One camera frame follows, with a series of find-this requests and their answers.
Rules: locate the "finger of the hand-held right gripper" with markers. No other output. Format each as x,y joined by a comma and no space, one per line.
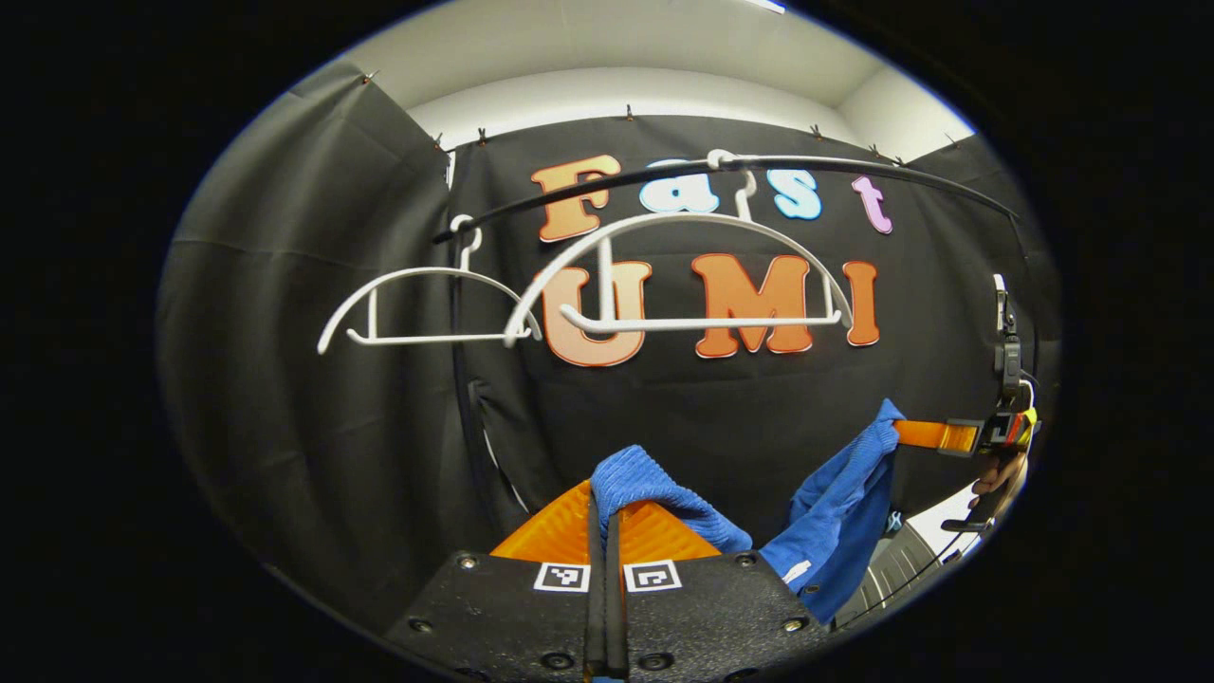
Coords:
934,435

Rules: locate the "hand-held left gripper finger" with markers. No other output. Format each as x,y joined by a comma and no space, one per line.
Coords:
616,607
596,607

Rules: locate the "black metal clothes rack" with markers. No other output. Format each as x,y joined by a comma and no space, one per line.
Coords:
854,167

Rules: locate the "white plastic clothes hanger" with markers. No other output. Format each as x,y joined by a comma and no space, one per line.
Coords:
417,272
683,220

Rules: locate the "black backdrop cloth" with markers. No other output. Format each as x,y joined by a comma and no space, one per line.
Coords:
285,332

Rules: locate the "row of small backdrop clips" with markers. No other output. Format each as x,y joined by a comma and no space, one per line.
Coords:
629,113

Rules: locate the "ceiling light panel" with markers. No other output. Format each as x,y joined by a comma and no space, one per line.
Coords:
768,6

